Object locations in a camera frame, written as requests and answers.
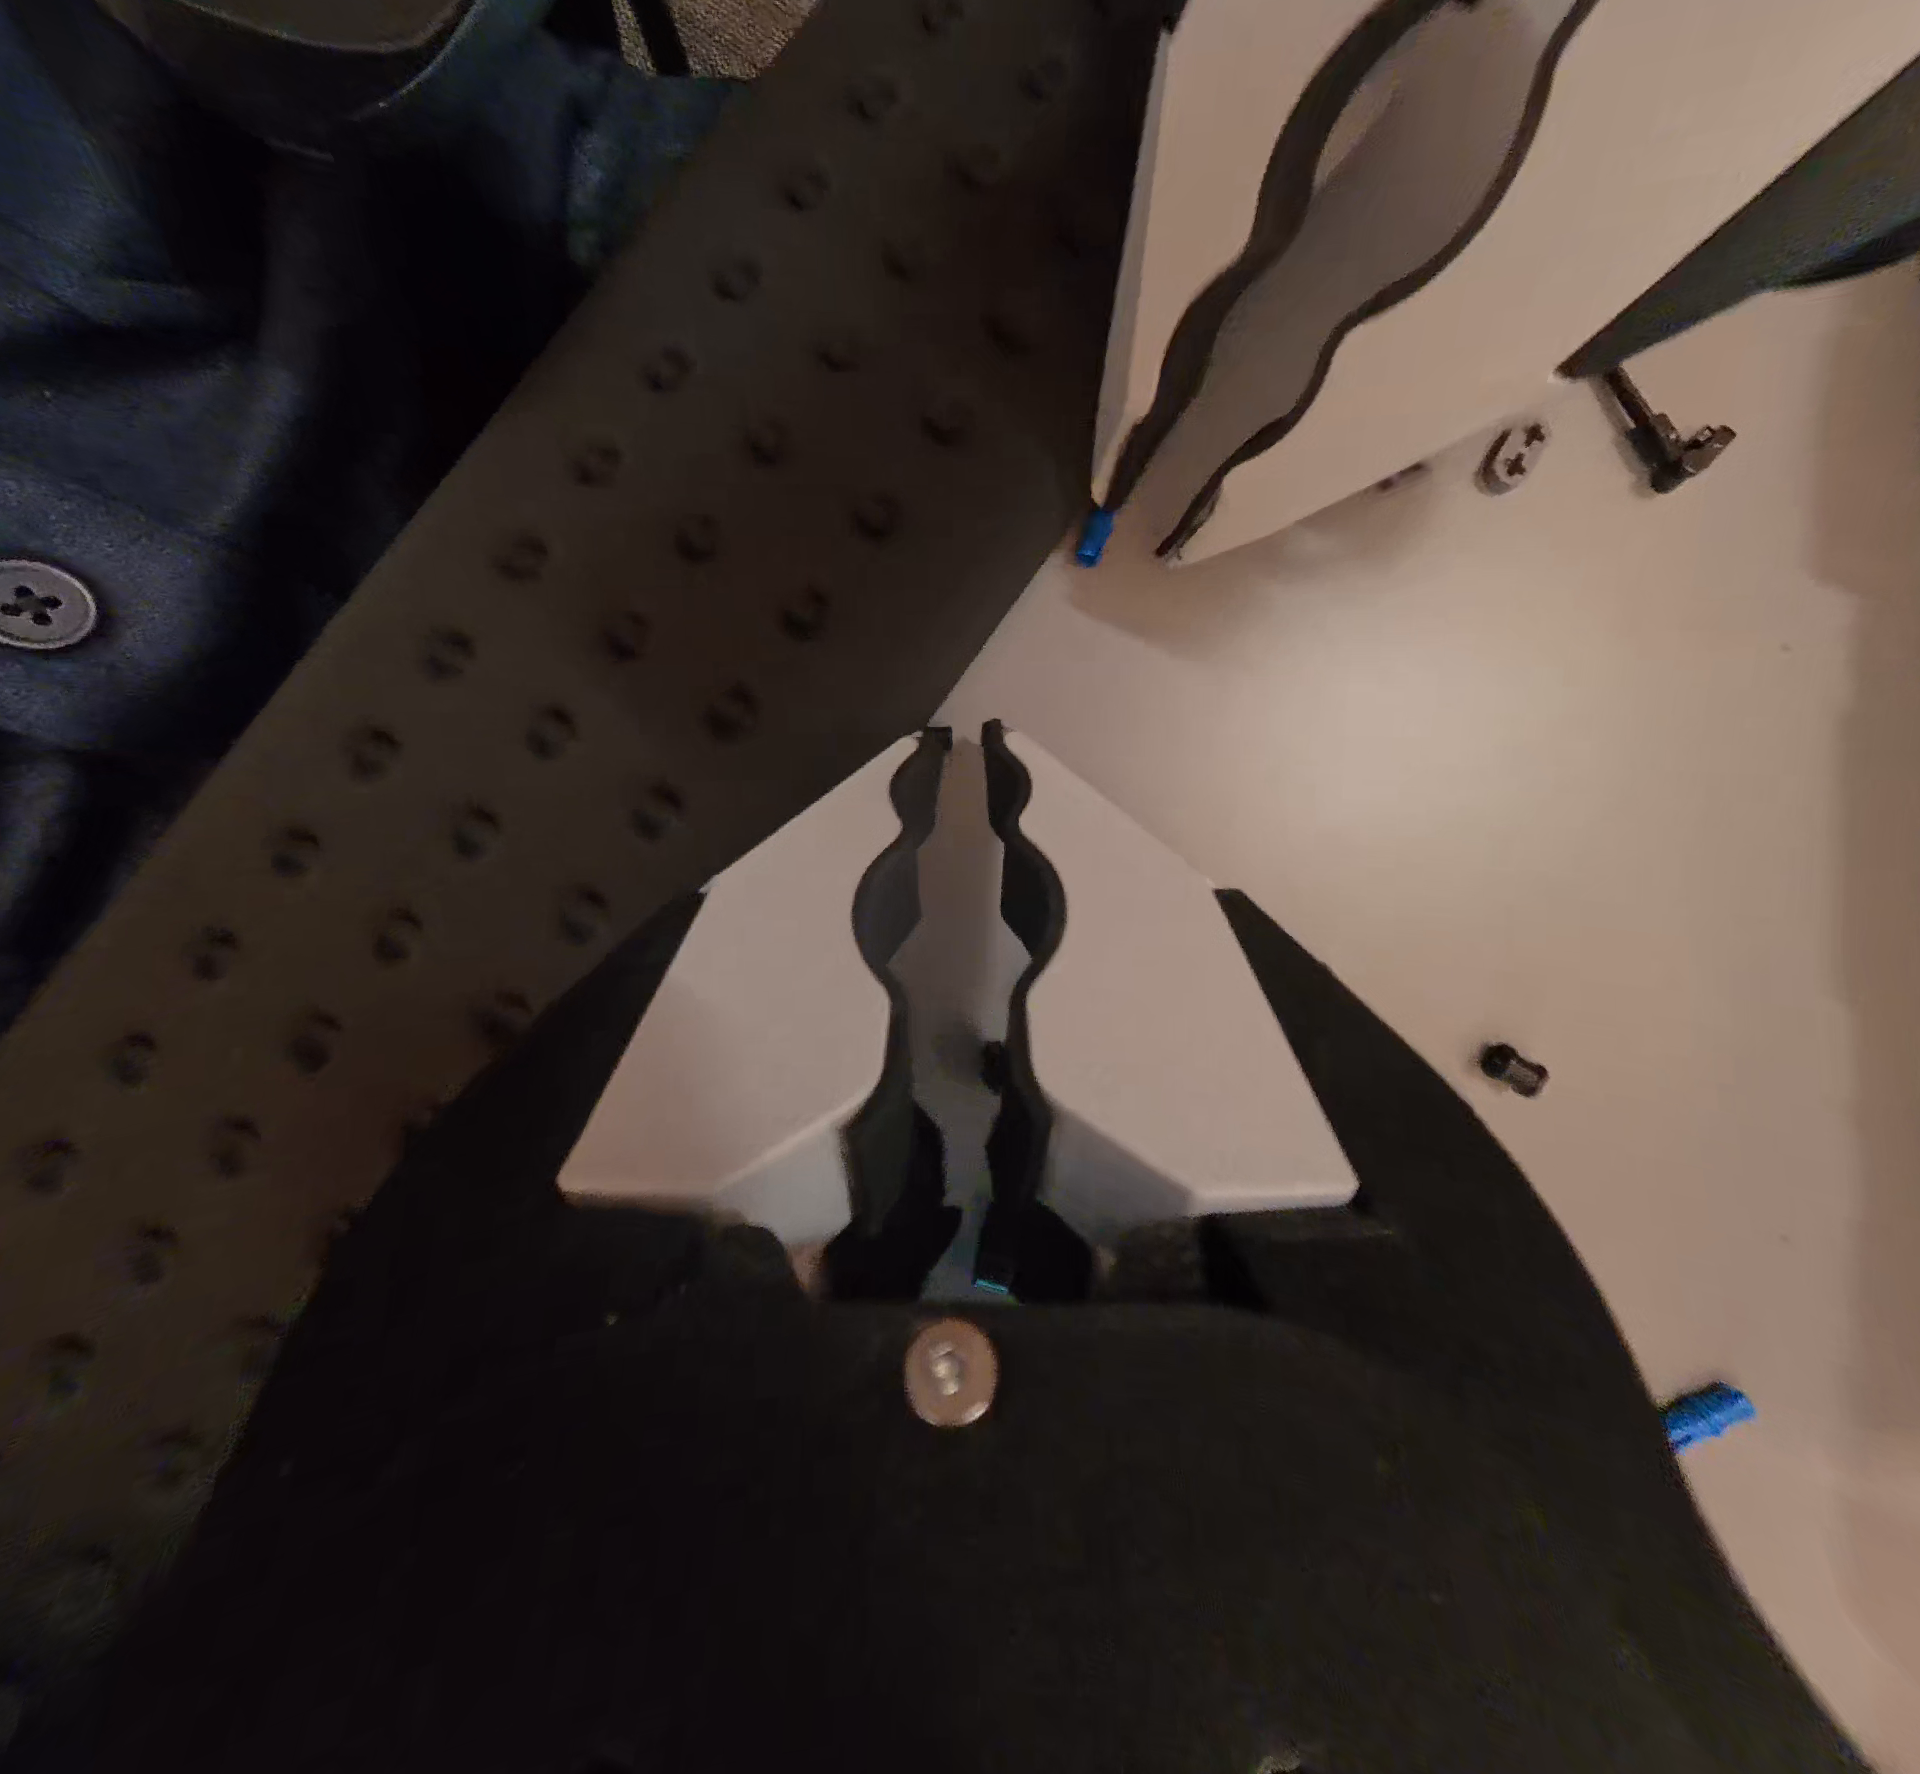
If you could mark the black perforated pad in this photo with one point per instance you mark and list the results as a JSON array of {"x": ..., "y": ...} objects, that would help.
[{"x": 601, "y": 603}]

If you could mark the blue lego pin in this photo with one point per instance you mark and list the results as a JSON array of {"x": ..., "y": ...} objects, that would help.
[
  {"x": 1095, "y": 537},
  {"x": 1712, "y": 1412}
]

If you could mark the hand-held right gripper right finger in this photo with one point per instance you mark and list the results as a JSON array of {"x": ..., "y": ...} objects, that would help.
[{"x": 1185, "y": 1053}]

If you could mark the small black lego pin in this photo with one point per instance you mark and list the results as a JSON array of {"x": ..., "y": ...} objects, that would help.
[{"x": 1511, "y": 1069}]

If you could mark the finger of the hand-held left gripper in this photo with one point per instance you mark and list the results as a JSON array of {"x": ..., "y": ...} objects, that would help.
[
  {"x": 1652, "y": 229},
  {"x": 1200, "y": 229}
]

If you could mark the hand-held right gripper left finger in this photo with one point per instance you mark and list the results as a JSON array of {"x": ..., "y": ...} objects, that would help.
[{"x": 705, "y": 1053}]

